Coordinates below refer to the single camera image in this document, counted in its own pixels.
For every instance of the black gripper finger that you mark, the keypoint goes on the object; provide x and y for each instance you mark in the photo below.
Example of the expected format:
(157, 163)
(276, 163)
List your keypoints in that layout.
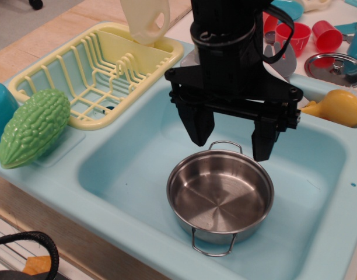
(263, 138)
(198, 122)

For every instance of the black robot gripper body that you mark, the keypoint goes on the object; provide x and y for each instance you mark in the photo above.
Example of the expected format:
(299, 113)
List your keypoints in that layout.
(231, 78)

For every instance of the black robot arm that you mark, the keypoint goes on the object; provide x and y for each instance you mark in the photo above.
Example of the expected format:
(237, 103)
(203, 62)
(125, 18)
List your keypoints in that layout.
(232, 14)

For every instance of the stainless steel pot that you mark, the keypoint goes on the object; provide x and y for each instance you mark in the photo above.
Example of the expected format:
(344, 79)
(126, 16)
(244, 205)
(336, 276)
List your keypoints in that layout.
(219, 197)

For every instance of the steel pot lid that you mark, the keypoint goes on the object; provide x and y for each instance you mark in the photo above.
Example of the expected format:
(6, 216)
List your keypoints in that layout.
(336, 68)

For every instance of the pale yellow drying rack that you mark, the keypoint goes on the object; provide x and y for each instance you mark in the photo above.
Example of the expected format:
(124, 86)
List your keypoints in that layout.
(102, 71)

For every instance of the red plastic cup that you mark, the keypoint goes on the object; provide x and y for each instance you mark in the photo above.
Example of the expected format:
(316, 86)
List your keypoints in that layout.
(299, 39)
(326, 37)
(269, 24)

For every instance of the yellow dish brush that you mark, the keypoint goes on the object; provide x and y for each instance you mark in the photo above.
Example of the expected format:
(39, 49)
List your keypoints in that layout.
(338, 106)

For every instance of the blue plastic plate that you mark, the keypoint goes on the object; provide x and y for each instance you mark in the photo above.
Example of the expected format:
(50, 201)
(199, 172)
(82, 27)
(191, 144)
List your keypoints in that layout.
(292, 8)

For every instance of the cream plastic object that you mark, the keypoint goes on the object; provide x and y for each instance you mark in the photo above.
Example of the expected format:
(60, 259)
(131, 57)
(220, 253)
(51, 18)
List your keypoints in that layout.
(313, 5)

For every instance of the cream plastic jug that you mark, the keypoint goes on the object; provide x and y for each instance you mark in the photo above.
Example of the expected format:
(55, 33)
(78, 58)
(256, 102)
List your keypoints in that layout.
(148, 21)

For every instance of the teal plastic utensil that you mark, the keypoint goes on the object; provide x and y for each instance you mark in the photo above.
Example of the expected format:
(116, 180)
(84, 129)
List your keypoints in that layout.
(347, 29)

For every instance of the green bitter melon toy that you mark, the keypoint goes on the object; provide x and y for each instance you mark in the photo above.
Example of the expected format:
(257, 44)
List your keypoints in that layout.
(34, 128)

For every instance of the blue plastic bowl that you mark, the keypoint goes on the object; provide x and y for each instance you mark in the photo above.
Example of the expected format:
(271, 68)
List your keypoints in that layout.
(8, 106)

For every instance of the black caster wheel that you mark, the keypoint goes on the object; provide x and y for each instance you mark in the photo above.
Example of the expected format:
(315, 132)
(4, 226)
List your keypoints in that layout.
(36, 4)

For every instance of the orange object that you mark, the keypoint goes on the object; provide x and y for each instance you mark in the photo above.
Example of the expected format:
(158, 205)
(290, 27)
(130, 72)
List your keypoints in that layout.
(37, 265)

